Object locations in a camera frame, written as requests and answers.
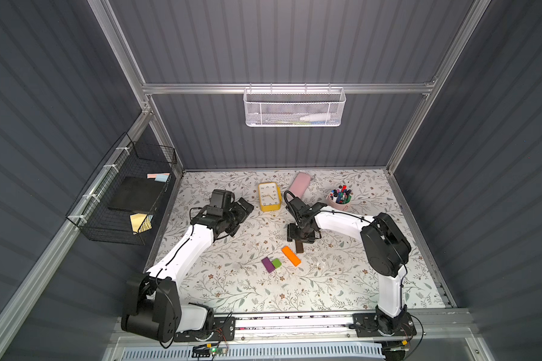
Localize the pastel sticky notes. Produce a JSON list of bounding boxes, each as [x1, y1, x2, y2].
[[147, 173, 170, 183]]

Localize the small green circuit board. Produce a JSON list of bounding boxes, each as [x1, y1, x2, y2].
[[191, 344, 228, 359]]

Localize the brown building block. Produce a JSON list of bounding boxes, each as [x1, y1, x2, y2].
[[295, 241, 304, 254]]

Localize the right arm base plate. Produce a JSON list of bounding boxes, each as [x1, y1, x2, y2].
[[348, 312, 418, 338]]

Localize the white marker in basket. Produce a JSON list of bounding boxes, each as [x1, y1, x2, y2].
[[299, 113, 331, 123]]

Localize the orange building block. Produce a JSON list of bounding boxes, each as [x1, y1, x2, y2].
[[282, 246, 301, 267]]

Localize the white wire mesh basket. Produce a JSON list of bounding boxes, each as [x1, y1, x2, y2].
[[243, 86, 346, 127]]

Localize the black notebook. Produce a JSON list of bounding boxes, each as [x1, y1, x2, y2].
[[108, 177, 166, 214]]

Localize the purple building block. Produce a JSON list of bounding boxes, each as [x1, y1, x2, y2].
[[261, 257, 276, 273]]

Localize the black wire wall basket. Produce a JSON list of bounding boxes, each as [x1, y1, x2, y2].
[[66, 134, 178, 246]]

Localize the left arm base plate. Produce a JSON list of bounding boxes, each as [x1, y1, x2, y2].
[[174, 316, 236, 343]]

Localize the floral table mat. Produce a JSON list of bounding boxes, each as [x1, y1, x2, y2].
[[150, 169, 446, 314]]

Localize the pink pen cup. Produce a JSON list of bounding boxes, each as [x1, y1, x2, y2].
[[326, 193, 351, 211]]

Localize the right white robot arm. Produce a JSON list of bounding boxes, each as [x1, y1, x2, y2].
[[283, 190, 412, 320]]

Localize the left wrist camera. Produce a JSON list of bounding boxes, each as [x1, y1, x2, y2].
[[209, 190, 235, 211]]

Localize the yellow sticky notes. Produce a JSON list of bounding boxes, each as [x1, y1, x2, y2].
[[129, 213, 154, 234]]

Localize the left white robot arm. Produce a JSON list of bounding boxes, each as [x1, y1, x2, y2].
[[120, 190, 254, 347]]

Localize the green building block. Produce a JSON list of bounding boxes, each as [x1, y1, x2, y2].
[[272, 259, 282, 269]]

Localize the pink pencil case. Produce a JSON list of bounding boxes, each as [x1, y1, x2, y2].
[[288, 172, 312, 199]]

